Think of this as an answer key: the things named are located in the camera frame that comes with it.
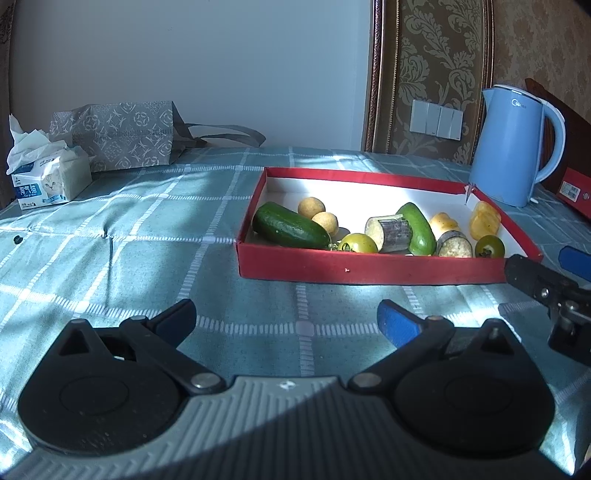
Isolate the short green cucumber piece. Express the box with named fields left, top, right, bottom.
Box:
left=398, top=202, right=437, bottom=256

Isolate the grey-skinned eggplant piece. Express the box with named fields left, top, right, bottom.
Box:
left=365, top=214, right=413, bottom=253

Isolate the yellow-green tomato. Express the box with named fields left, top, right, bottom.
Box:
left=338, top=233, right=379, bottom=254

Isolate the long dark green cucumber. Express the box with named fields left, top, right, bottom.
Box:
left=252, top=201, right=332, bottom=250

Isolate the small round yellow potato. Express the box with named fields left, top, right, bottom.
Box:
left=297, top=197, right=325, bottom=219

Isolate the red flat box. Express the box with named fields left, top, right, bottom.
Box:
left=558, top=168, right=591, bottom=219

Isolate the light blue electric kettle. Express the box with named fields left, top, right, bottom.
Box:
left=469, top=84, right=566, bottom=208

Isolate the red shallow cardboard box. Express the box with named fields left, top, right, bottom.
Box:
left=234, top=166, right=545, bottom=286

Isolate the white tissue pack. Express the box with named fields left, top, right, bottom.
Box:
left=6, top=114, right=92, bottom=210

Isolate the grey patterned paper bag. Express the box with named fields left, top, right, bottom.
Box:
left=49, top=101, right=266, bottom=172

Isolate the white wall switch panel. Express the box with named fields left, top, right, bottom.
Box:
left=409, top=99, right=464, bottom=141

